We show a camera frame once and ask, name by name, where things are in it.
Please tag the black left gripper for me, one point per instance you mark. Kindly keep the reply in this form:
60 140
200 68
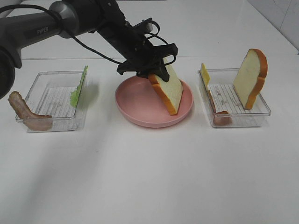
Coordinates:
133 43

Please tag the bread slice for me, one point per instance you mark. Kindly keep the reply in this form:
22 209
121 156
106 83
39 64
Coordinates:
169 92
251 77

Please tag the yellow cheese slice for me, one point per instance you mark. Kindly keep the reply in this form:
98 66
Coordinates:
205 76

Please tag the bacon strip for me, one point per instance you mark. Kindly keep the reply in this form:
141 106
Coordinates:
33 121
219 120

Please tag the green lettuce leaf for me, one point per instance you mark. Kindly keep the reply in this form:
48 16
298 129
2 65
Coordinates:
74 96

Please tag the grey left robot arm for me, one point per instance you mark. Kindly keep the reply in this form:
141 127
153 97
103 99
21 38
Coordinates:
70 18

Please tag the pink round plate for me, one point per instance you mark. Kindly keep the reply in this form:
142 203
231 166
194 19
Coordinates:
139 104

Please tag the clear right plastic container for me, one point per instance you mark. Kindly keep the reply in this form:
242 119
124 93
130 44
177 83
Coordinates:
226 99

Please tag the clear plastic container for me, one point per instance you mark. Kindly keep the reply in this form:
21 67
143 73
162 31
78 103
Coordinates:
226 99
50 95

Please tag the standing bread slice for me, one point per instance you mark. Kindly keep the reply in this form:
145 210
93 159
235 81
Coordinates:
251 77

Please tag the clear left plastic container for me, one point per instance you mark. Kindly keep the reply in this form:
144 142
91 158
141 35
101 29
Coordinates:
50 95

